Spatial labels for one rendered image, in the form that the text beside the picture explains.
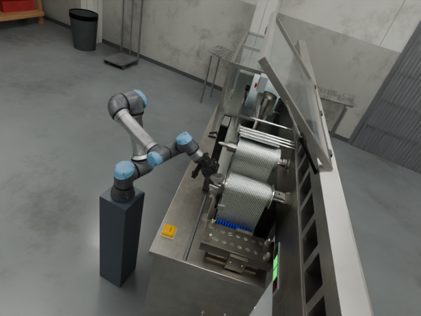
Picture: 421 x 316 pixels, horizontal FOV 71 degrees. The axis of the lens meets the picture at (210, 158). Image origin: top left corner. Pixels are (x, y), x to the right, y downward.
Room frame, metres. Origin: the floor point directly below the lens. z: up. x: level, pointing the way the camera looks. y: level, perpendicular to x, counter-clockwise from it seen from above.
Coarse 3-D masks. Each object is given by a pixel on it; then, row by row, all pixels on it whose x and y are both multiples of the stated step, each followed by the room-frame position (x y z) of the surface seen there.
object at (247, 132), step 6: (240, 126) 1.57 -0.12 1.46; (240, 132) 1.50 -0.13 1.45; (246, 132) 1.54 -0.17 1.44; (252, 132) 1.54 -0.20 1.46; (258, 132) 1.57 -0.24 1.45; (252, 138) 1.50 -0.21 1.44; (258, 138) 1.50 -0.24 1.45; (264, 138) 1.54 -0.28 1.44; (270, 138) 1.53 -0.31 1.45; (276, 138) 1.56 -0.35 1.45; (282, 138) 1.57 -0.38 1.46; (270, 144) 1.49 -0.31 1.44; (276, 144) 1.49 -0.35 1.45; (282, 144) 1.49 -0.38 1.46; (288, 144) 1.52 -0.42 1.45
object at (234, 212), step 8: (224, 200) 1.20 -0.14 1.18; (232, 200) 1.20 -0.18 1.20; (224, 208) 1.20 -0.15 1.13; (232, 208) 1.20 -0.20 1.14; (240, 208) 1.19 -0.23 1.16; (248, 208) 1.19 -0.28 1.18; (256, 208) 1.19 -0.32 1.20; (216, 216) 1.20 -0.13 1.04; (224, 216) 1.20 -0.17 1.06; (232, 216) 1.20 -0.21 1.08; (240, 216) 1.19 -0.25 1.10; (248, 216) 1.19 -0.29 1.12; (256, 216) 1.19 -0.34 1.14; (240, 224) 1.19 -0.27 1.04; (248, 224) 1.19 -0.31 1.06
